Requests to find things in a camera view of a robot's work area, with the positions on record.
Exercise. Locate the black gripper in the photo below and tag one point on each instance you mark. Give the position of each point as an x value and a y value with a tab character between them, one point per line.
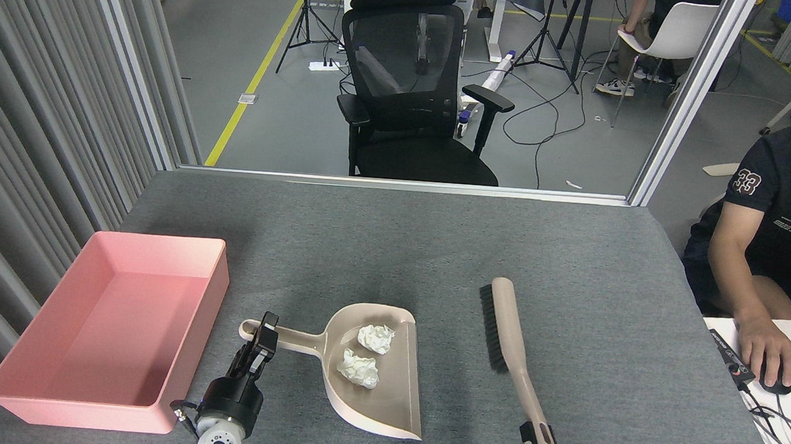
233	399

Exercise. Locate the white paper ball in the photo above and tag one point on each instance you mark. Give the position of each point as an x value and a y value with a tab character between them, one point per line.
359	369
375	339

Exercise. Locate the beige brush with black bristles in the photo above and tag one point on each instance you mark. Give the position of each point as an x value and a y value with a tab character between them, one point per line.
513	335

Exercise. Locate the beige plastic dustpan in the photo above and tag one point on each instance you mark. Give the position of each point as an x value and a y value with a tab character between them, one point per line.
394	396

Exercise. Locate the black computer mouse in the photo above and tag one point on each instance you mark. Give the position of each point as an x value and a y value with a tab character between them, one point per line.
776	384

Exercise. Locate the person's forearm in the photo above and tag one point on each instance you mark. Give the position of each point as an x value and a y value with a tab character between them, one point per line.
726	273

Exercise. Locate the pink plastic bin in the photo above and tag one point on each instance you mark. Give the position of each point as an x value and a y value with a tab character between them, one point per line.
109	327

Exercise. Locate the person's hand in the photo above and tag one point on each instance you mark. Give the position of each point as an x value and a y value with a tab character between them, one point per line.
763	345

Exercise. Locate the black device with red button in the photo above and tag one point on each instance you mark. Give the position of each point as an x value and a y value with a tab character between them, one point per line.
731	355

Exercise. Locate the metal floor outlet plate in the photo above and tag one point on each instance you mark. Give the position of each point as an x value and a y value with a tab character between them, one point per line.
247	99

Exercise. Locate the white power strip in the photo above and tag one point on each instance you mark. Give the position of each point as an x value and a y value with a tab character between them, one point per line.
324	66

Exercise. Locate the black mesh office chair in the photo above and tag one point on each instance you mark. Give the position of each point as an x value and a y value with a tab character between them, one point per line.
411	98

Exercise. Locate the beige flat floor piece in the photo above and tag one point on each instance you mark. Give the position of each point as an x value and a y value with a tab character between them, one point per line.
723	169

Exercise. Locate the black tripod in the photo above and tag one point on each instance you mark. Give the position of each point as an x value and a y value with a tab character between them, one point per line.
546	37
305	14

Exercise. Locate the white and purple tube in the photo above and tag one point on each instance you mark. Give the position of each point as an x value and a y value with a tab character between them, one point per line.
498	72

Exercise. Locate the white stand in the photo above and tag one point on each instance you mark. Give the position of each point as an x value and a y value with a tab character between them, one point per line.
496	20

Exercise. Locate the person on white chair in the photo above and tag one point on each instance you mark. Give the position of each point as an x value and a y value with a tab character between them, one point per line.
634	44

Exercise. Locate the white plastic chair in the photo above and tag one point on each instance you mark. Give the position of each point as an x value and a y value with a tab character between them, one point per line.
680	33

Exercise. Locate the silver frame rail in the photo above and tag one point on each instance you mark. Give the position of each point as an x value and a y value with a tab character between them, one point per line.
405	184

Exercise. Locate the silver frame post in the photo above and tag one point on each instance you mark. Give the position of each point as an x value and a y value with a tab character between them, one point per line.
128	57
696	97

